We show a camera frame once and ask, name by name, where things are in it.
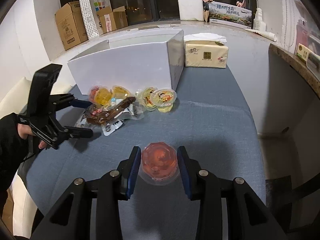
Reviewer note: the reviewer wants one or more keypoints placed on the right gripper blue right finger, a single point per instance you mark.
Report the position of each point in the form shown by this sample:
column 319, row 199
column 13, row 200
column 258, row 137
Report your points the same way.
column 189, row 171

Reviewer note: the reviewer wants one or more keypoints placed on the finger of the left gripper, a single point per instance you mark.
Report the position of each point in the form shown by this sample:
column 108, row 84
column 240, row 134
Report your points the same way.
column 77, row 133
column 62, row 101

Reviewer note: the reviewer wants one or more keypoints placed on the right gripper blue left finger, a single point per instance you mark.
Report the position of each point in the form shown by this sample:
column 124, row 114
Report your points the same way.
column 129, row 169

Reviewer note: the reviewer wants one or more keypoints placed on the brown meat snack packet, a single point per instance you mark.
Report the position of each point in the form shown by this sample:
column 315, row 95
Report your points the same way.
column 112, row 118

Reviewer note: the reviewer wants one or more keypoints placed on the person left hand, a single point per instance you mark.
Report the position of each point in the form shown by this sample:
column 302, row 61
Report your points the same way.
column 24, row 131

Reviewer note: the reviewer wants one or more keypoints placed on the small red jelly cup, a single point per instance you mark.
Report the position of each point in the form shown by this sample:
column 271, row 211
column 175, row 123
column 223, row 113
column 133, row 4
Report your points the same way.
column 91, row 94

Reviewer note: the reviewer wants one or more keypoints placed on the cream leather sofa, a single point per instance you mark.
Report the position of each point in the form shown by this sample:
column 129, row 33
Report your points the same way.
column 19, row 210

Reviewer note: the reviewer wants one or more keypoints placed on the orange yellow jelly cup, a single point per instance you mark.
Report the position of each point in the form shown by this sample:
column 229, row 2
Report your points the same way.
column 102, row 96

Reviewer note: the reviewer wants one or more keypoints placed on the blue grey table mat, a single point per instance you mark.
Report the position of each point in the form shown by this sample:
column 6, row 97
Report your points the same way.
column 210, row 118

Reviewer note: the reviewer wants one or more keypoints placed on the amber jelly cup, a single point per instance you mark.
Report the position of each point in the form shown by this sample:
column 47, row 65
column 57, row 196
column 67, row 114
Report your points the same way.
column 119, row 92

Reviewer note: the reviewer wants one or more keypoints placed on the tall brown cardboard box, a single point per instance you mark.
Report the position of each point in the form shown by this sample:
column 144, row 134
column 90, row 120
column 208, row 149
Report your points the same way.
column 70, row 25

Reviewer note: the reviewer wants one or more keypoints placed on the pale yellow jelly cup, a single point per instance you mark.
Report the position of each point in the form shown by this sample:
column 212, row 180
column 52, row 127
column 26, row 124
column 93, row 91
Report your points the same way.
column 143, row 97

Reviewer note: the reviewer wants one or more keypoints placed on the cartoon lid jelly cup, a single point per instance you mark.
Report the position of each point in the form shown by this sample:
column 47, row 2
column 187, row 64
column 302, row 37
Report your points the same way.
column 163, row 99

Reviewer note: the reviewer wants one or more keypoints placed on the open small cardboard box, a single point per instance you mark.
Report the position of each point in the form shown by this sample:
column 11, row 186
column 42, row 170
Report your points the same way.
column 112, row 20

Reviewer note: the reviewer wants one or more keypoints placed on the white dotted paper bag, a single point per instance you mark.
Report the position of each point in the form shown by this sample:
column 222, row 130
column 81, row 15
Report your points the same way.
column 89, row 9

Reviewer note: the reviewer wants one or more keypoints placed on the white cardboard storage box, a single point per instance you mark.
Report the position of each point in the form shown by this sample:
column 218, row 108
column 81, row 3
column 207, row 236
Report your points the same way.
column 133, row 59

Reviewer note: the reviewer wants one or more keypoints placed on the yellow tissue paper pack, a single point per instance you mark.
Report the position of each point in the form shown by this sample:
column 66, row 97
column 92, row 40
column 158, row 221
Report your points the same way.
column 207, row 50

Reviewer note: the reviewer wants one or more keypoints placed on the wooden side shelf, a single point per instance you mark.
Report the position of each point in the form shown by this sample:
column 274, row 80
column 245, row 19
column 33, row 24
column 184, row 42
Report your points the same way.
column 296, row 64

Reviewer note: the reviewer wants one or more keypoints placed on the rolled white paper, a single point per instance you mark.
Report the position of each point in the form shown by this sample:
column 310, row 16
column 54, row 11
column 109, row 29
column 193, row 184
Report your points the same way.
column 265, row 34

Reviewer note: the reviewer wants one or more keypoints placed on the landscape printed long box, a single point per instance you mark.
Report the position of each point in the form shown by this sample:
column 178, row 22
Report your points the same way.
column 232, row 15

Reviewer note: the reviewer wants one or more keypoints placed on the white plastic bottle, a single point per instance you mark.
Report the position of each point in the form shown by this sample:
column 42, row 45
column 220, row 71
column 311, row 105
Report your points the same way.
column 258, row 23

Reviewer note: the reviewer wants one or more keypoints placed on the white foam box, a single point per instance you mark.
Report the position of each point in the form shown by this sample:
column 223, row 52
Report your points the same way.
column 191, row 10

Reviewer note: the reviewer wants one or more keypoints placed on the green white small box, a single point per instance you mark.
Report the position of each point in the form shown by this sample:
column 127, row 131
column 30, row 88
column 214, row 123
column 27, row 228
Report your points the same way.
column 307, row 56

